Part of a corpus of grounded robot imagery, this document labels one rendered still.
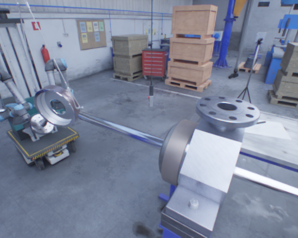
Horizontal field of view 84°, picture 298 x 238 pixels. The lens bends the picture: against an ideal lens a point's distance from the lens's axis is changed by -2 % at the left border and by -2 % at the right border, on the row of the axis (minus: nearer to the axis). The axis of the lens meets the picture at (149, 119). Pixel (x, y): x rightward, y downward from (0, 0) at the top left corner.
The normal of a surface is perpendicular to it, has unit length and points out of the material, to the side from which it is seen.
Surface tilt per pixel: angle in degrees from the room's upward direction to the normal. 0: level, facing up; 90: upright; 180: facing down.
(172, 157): 61
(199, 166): 45
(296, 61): 90
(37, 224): 0
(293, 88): 90
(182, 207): 0
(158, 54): 90
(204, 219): 0
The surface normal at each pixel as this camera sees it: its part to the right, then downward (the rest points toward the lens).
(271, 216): 0.00, -0.87
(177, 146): -0.35, -0.36
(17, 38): 0.77, 0.32
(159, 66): -0.23, 0.49
